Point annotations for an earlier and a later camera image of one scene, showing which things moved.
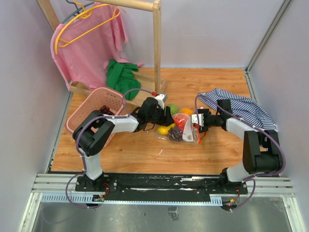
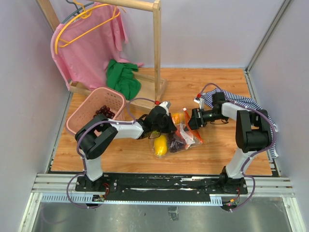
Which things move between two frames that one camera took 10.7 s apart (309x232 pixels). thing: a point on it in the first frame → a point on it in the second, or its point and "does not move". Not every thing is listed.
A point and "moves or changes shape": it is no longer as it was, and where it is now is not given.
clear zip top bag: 183,130 moves or changes shape
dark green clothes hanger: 77,8 does not move
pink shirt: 83,48 does not move
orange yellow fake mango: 187,111 → 177,118
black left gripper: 165,121 does not move
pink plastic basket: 97,97 does not move
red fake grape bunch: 105,110 does not move
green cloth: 119,76 does not move
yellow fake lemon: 164,129 moves or changes shape
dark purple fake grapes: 175,134 → 175,145
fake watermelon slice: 180,120 → 187,137
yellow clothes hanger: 84,14 does not move
